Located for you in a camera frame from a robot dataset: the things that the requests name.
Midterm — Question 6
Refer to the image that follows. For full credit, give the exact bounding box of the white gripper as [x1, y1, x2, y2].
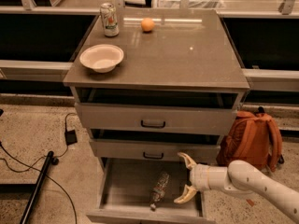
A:
[174, 152, 228, 204]

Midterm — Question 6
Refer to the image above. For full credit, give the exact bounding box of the clear plastic water bottle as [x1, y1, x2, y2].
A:
[149, 172, 170, 211]

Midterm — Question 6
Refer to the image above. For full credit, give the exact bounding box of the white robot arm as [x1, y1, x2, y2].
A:
[174, 152, 299, 224]

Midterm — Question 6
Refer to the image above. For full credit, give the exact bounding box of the middle grey drawer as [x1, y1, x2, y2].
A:
[90, 130, 220, 163]

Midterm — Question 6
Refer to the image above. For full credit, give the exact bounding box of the grey drawer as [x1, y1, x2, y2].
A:
[87, 159, 216, 224]
[76, 89, 237, 135]
[90, 130, 220, 163]

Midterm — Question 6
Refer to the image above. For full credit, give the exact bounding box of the bottom grey drawer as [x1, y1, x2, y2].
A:
[87, 159, 216, 224]

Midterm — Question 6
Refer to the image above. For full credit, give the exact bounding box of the grey drawer cabinet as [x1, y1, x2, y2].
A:
[63, 7, 250, 224]

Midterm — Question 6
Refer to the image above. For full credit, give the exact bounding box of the top grey drawer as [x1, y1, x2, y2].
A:
[76, 89, 237, 135]

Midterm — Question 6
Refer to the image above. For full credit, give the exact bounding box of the orange backpack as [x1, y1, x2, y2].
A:
[216, 107, 282, 172]

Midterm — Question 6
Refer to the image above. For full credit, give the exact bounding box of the black power adapter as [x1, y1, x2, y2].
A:
[64, 130, 78, 146]

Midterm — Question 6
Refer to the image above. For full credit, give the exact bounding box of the white paper bowl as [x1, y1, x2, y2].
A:
[79, 44, 124, 73]

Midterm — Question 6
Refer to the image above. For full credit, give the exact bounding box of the orange fruit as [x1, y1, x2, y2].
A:
[141, 18, 155, 32]

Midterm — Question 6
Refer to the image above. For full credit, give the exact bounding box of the black pole on floor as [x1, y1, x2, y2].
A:
[20, 151, 54, 224]

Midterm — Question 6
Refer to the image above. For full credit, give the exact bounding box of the white green soda can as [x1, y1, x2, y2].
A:
[100, 3, 119, 37]

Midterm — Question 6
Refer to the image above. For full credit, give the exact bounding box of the black middle drawer handle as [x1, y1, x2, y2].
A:
[143, 152, 164, 160]

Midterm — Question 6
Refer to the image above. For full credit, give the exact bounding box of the black drawer handle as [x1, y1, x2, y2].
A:
[143, 152, 164, 160]
[140, 119, 166, 129]

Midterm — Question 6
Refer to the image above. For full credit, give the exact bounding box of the black top drawer handle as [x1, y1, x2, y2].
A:
[140, 119, 166, 129]

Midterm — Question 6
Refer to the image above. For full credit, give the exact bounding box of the black floor cable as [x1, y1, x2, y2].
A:
[0, 112, 78, 224]

